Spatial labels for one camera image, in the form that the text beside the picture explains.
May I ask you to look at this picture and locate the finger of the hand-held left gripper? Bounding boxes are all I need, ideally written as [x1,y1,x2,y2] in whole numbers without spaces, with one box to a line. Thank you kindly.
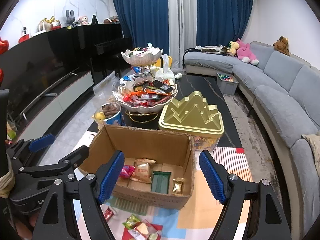
[15,133,55,155]
[17,145,90,180]

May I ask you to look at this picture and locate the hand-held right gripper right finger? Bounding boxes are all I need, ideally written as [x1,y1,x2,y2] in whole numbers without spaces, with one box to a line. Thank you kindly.
[199,151,293,240]

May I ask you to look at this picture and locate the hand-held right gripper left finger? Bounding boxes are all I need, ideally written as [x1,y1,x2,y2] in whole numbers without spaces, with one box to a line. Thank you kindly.
[32,151,125,240]

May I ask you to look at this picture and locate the pink snack packet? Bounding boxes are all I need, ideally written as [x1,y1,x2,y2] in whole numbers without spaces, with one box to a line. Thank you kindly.
[119,165,135,179]

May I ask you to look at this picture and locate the beige snack packet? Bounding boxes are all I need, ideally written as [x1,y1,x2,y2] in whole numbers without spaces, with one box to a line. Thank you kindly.
[135,158,157,172]
[129,166,153,183]

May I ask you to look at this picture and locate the gold snack packet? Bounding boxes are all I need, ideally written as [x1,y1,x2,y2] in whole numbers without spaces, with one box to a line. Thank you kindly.
[172,177,185,195]

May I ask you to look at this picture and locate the red snack packet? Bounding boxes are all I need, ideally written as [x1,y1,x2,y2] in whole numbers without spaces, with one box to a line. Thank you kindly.
[104,207,117,222]

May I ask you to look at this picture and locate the light green snack packet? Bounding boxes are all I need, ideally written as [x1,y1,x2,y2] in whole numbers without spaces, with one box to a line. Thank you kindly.
[122,214,141,229]

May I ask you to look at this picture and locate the dark green snack packet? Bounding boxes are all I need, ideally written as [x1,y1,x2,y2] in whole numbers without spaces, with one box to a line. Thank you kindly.
[151,170,172,194]

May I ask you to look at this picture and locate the brown cardboard box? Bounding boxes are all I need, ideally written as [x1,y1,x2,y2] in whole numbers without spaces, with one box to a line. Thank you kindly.
[79,124,195,210]

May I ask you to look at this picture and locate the snack packets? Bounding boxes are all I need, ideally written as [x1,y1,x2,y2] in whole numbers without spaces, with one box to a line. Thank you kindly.
[127,224,164,240]

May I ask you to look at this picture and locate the pile of assorted snacks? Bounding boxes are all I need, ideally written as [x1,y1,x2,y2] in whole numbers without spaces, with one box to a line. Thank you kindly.
[122,47,175,105]

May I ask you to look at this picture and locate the person's left hand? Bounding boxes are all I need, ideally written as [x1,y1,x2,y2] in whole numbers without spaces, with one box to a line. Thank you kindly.
[12,215,35,239]

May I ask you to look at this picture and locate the colourful patchwork tablecloth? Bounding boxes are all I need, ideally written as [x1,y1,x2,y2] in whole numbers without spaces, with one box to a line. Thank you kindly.
[72,130,253,240]

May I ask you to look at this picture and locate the yellow bear figure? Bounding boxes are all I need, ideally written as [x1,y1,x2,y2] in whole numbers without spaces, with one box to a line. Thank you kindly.
[92,110,105,129]

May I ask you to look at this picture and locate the grey patterned rug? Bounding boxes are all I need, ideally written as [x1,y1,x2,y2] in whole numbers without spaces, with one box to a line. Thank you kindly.
[222,90,285,205]

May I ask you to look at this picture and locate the grey television cabinet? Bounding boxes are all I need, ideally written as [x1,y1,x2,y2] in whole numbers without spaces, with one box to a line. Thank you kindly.
[7,70,95,145]

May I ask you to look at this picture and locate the clear jar of nuts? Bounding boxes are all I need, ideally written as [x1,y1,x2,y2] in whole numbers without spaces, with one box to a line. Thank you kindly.
[100,102,125,127]

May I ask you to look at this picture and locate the candy box with gold lid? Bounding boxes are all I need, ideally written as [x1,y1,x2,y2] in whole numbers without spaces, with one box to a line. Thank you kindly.
[158,91,225,153]

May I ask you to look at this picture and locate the black curved television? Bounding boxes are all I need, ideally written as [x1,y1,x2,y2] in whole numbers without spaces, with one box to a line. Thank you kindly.
[0,26,83,120]

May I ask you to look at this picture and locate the clear plastic bag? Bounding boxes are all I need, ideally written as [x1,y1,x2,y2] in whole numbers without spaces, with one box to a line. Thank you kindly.
[93,75,120,103]

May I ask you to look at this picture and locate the grey storage bin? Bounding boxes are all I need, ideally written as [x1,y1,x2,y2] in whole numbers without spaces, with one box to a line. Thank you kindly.
[216,72,239,96]

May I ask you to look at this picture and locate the beige jacket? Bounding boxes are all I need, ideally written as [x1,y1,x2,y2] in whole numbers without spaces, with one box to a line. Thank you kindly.
[301,134,320,170]

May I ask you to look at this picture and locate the grey corner sofa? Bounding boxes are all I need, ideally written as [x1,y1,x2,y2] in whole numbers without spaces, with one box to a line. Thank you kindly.
[184,41,320,230]

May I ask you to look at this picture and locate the white tissue bag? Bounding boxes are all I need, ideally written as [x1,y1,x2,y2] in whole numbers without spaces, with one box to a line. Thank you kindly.
[154,54,175,83]

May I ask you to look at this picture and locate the white small stand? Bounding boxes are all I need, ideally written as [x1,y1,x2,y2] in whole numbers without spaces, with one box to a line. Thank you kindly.
[39,21,53,32]

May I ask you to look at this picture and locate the black upright piano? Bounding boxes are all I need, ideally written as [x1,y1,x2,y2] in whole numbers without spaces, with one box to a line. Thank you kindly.
[72,22,134,85]

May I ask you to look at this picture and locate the white tiered bowl stand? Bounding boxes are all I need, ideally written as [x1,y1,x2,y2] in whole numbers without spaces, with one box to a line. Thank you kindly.
[114,47,178,124]

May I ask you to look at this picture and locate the clothes on sofa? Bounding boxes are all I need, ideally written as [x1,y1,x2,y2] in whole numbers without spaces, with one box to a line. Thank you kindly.
[194,44,230,54]

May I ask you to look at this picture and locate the pink plush toy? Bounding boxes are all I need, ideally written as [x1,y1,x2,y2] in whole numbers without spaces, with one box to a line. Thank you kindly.
[236,39,259,65]

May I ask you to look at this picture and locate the yellow plush toy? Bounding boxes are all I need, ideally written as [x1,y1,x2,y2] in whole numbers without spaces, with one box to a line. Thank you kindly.
[227,41,239,56]

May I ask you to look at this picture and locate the brown plush toy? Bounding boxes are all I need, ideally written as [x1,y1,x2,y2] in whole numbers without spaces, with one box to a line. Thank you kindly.
[272,36,290,56]

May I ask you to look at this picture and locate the white sheer curtain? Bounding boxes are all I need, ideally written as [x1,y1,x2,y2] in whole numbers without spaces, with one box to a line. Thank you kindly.
[168,0,198,69]

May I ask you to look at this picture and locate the blue curtain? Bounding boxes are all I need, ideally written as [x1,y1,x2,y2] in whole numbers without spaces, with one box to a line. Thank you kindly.
[110,0,170,55]
[196,0,254,49]

